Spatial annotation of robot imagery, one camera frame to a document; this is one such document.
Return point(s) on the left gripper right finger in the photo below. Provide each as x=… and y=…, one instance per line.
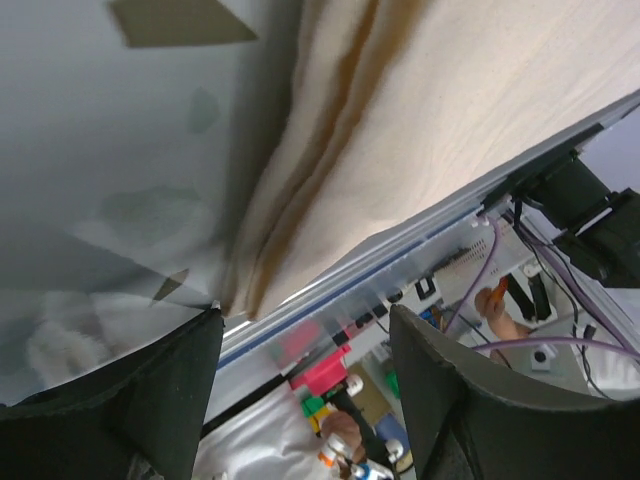
x=470, y=418

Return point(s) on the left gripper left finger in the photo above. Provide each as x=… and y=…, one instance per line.
x=139, y=417

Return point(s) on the beige surgical cloth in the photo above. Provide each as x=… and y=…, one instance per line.
x=398, y=104

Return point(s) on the person's hand below table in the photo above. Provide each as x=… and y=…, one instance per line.
x=499, y=321

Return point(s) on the red plastic block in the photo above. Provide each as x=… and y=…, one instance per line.
x=311, y=355

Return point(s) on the green plastic block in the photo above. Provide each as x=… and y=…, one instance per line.
x=311, y=405

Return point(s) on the aluminium mounting rail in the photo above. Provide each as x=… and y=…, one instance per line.
x=386, y=262

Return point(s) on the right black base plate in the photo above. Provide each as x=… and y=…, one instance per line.
x=599, y=227

